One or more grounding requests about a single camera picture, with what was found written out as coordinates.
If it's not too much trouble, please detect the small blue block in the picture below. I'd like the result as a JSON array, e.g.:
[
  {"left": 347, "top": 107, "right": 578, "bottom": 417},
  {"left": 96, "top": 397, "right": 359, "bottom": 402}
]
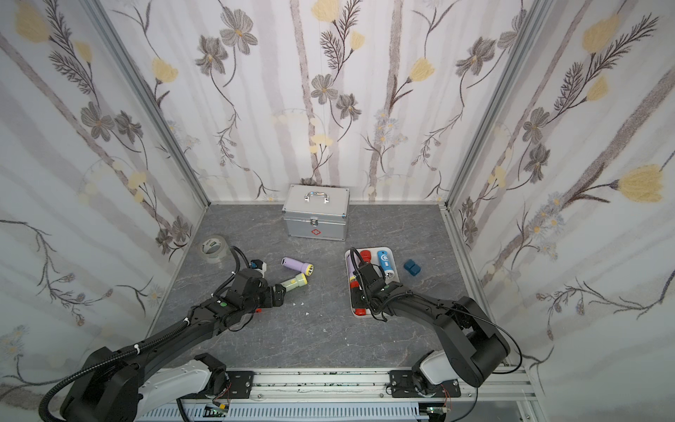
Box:
[{"left": 404, "top": 260, "right": 421, "bottom": 276}]

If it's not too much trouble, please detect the short red flashlight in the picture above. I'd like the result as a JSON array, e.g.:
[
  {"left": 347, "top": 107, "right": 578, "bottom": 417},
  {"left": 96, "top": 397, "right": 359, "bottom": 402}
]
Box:
[{"left": 360, "top": 250, "right": 372, "bottom": 263}]

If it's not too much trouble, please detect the silver metal first-aid case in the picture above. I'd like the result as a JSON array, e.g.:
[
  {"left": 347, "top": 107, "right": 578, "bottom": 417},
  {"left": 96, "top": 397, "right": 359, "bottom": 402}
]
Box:
[{"left": 282, "top": 185, "right": 350, "bottom": 241}]

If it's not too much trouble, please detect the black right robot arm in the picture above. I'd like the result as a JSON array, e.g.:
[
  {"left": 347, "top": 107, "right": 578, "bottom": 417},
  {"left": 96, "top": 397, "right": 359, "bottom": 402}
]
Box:
[{"left": 355, "top": 263, "right": 511, "bottom": 388}]

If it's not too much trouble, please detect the white plastic tray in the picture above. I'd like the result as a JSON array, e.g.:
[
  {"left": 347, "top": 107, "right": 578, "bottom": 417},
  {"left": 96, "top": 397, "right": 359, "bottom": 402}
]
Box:
[{"left": 344, "top": 246, "right": 400, "bottom": 318}]

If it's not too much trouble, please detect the purple flashlight yellow rim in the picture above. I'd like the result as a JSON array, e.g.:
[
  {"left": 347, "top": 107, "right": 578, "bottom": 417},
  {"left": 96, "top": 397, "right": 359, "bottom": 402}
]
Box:
[{"left": 281, "top": 257, "right": 314, "bottom": 276}]

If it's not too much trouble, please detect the clear packing tape roll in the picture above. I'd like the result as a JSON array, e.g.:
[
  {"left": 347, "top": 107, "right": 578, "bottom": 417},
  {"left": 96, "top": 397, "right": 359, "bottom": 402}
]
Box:
[{"left": 200, "top": 235, "right": 230, "bottom": 264}]

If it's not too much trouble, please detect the aluminium frame rail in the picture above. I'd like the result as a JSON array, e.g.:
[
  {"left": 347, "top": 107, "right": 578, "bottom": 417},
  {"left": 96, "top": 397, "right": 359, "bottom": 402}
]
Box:
[{"left": 99, "top": 337, "right": 539, "bottom": 422}]

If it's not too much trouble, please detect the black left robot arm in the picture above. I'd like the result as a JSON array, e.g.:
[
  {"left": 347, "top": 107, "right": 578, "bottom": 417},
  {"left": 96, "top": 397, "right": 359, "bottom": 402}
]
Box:
[{"left": 38, "top": 268, "right": 287, "bottom": 421}]

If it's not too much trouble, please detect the blue flashlight white head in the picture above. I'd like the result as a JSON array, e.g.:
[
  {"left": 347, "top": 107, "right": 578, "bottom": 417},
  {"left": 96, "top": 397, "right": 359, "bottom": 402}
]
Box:
[{"left": 377, "top": 250, "right": 396, "bottom": 279}]

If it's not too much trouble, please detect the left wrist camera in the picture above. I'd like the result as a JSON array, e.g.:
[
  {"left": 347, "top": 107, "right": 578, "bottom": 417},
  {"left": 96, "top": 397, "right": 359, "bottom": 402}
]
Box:
[{"left": 249, "top": 260, "right": 267, "bottom": 274}]

